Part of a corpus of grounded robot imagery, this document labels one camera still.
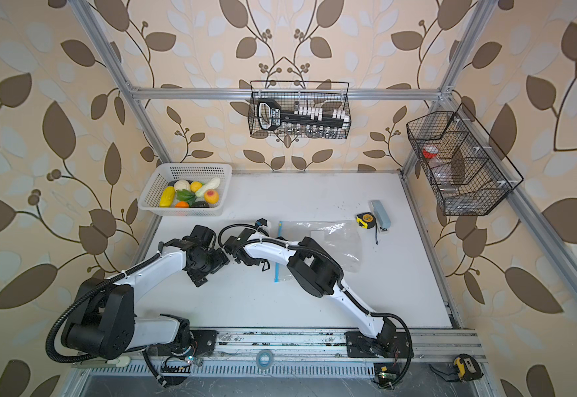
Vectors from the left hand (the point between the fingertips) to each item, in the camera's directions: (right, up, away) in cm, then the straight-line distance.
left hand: (222, 266), depth 88 cm
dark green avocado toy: (-14, +22, +14) cm, 29 cm away
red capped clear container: (+71, +40, -7) cm, 82 cm away
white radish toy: (-12, +31, +23) cm, 41 cm away
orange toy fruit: (-23, +22, +17) cm, 36 cm away
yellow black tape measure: (+55, +15, +11) cm, 59 cm away
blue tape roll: (+17, -23, -16) cm, 33 cm away
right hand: (+21, +5, +5) cm, 22 cm away
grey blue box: (+61, +17, +11) cm, 64 cm away
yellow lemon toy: (-19, +30, +22) cm, 42 cm away
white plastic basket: (-36, +34, +21) cm, 54 cm away
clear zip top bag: (+44, +8, +10) cm, 46 cm away
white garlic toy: (-24, +31, +20) cm, 44 cm away
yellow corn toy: (-30, +25, +19) cm, 43 cm away
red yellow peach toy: (-10, +25, +18) cm, 33 cm away
